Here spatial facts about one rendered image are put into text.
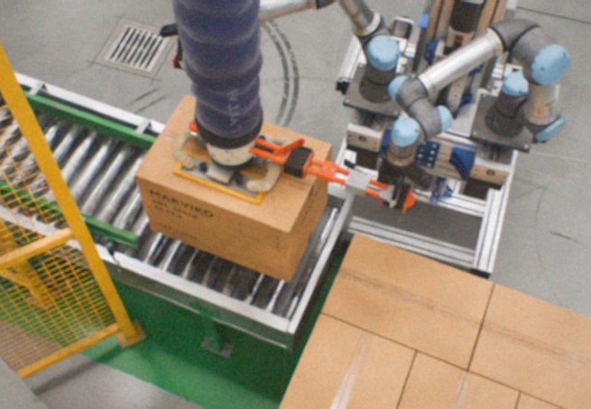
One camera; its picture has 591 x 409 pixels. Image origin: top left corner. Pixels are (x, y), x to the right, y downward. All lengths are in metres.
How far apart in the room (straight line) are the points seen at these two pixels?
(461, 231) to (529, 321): 0.69
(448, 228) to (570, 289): 0.67
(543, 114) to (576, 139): 1.72
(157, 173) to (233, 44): 0.75
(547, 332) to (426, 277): 0.50
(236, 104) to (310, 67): 2.15
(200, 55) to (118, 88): 2.32
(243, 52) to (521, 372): 1.63
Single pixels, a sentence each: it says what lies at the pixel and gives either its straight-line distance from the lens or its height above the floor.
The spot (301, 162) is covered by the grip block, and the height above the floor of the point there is 1.23.
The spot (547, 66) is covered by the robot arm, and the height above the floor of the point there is 1.63.
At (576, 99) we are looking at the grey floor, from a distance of 4.54.
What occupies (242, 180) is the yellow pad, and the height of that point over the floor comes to 1.13.
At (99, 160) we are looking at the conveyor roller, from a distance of 3.42.
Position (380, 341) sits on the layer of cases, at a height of 0.54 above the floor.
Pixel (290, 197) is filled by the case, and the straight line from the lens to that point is 2.57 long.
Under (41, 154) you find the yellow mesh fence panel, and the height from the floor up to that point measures 1.48.
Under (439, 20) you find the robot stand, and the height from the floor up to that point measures 1.33.
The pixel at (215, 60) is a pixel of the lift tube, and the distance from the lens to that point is 2.10.
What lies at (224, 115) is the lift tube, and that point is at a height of 1.46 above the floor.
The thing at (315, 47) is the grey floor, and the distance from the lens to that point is 4.50.
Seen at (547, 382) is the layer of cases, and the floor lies 0.54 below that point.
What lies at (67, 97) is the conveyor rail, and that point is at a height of 0.59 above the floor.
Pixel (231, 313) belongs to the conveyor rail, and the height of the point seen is 0.55.
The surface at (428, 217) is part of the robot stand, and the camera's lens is 3.61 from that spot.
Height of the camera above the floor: 3.26
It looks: 58 degrees down
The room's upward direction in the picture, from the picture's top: straight up
